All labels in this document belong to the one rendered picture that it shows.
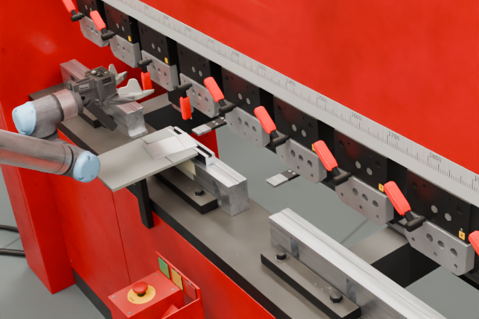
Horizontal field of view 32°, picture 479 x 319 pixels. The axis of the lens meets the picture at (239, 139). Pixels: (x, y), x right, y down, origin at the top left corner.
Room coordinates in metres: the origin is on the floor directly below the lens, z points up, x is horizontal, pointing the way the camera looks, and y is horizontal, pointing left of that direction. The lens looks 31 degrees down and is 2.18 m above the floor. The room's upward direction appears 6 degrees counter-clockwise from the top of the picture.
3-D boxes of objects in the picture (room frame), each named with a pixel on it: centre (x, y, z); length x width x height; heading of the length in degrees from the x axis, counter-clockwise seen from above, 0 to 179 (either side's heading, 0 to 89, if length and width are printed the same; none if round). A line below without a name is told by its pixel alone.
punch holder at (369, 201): (1.39, -0.26, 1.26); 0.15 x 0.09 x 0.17; 32
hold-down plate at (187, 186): (1.98, 0.18, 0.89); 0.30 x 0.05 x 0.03; 32
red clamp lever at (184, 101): (1.88, 0.12, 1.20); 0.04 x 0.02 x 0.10; 122
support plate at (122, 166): (1.97, 0.28, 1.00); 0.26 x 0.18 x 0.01; 122
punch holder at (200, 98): (1.90, 0.06, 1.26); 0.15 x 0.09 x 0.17; 32
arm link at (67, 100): (1.92, 0.43, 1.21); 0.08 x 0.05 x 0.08; 32
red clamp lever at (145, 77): (2.05, 0.23, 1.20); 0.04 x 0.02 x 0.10; 122
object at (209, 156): (2.03, 0.14, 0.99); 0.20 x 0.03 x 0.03; 32
